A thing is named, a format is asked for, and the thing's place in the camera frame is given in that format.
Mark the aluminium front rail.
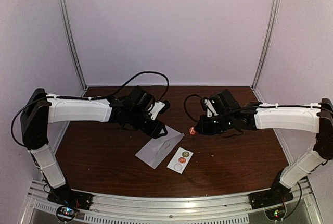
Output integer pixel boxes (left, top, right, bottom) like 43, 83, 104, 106
18, 179, 323, 223

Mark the right circuit board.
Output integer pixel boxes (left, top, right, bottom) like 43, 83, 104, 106
264, 206, 286, 222

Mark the left circuit board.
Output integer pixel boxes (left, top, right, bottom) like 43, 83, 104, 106
56, 205, 80, 222

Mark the white sticker sheet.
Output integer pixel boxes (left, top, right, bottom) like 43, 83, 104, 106
167, 147, 193, 174

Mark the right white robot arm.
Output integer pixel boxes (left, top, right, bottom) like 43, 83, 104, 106
189, 90, 332, 204

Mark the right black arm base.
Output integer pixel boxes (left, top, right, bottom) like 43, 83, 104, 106
249, 186, 293, 209

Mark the black braided cable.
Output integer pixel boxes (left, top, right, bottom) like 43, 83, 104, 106
184, 93, 333, 139
11, 71, 170, 149

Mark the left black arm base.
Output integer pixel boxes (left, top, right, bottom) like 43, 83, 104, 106
47, 185, 93, 210

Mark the right black braided cable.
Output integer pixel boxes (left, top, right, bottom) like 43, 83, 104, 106
184, 93, 333, 139

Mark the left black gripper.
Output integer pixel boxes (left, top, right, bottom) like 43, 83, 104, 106
128, 109, 168, 140

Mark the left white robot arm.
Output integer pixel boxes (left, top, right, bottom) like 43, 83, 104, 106
15, 86, 170, 205

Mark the left black braided cable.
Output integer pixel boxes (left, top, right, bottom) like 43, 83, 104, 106
11, 71, 170, 149

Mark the red white round sticker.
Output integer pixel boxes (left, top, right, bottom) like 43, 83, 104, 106
189, 127, 197, 135

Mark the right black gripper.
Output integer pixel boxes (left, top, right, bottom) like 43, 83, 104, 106
195, 113, 234, 135

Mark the circuit board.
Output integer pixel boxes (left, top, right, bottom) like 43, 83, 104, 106
56, 205, 80, 222
264, 206, 286, 222

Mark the green round sticker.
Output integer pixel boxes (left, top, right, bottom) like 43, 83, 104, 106
182, 151, 190, 157

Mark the pale blue envelope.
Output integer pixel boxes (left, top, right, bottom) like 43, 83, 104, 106
135, 126, 185, 169

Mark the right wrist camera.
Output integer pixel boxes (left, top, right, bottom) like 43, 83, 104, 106
202, 98, 217, 118

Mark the orange round sticker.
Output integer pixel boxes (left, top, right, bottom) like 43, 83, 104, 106
178, 157, 186, 164

